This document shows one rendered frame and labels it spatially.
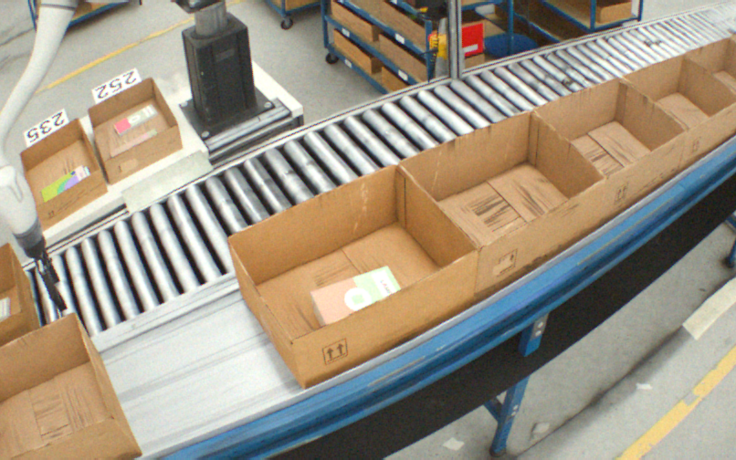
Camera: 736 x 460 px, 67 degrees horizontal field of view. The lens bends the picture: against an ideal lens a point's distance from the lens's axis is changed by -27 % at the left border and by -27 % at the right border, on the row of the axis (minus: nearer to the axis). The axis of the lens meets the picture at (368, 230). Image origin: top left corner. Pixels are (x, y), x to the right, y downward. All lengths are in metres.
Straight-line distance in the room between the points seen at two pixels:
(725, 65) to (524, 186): 1.25
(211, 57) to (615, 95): 1.21
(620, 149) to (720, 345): 1.15
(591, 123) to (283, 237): 0.92
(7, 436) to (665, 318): 2.39
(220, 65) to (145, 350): 0.97
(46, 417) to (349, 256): 0.85
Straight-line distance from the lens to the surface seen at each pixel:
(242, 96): 2.22
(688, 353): 2.68
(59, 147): 2.44
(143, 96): 2.48
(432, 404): 1.66
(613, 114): 2.04
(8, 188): 1.51
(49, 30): 1.50
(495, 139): 1.69
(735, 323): 2.88
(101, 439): 1.30
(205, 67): 2.10
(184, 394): 1.43
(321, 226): 1.54
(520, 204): 1.70
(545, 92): 2.36
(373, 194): 1.56
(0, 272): 1.99
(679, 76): 2.31
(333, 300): 1.42
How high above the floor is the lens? 2.05
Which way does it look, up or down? 46 degrees down
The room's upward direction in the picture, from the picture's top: 4 degrees counter-clockwise
